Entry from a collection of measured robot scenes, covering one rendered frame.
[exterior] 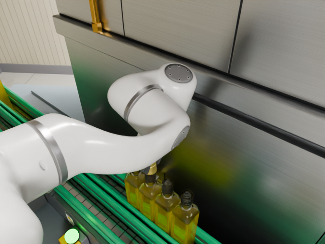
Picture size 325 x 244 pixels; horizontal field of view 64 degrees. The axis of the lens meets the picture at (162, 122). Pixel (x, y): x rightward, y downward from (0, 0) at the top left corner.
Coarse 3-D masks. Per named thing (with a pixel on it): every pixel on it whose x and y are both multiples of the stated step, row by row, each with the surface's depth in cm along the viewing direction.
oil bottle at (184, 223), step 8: (176, 208) 66; (192, 208) 66; (176, 216) 66; (184, 216) 65; (192, 216) 65; (176, 224) 69; (184, 224) 66; (192, 224) 68; (176, 232) 71; (184, 232) 68; (192, 232) 72; (176, 240) 74; (184, 240) 70; (192, 240) 76
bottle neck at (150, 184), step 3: (153, 174) 68; (147, 177) 68; (150, 177) 68; (153, 177) 68; (147, 180) 68; (150, 180) 68; (153, 180) 69; (147, 183) 70; (150, 183) 69; (153, 183) 70; (147, 186) 70; (150, 186) 70; (153, 186) 70
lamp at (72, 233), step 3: (69, 231) 86; (72, 231) 86; (75, 231) 86; (66, 234) 85; (69, 234) 85; (72, 234) 85; (75, 234) 85; (78, 234) 87; (66, 237) 84; (69, 237) 84; (72, 237) 84; (75, 237) 85; (78, 237) 86; (66, 240) 84; (69, 240) 84; (72, 240) 84; (75, 240) 85; (69, 243) 85; (72, 243) 85
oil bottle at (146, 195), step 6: (156, 180) 73; (144, 186) 71; (156, 186) 71; (138, 192) 73; (144, 192) 71; (150, 192) 70; (156, 192) 71; (144, 198) 72; (150, 198) 70; (144, 204) 74; (150, 204) 72; (144, 210) 76; (150, 210) 74; (150, 216) 76
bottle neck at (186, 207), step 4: (184, 192) 64; (188, 192) 64; (184, 196) 65; (188, 196) 65; (192, 196) 63; (184, 200) 62; (188, 200) 62; (192, 200) 64; (180, 204) 66; (184, 204) 64; (188, 204) 63; (184, 208) 64; (188, 208) 64
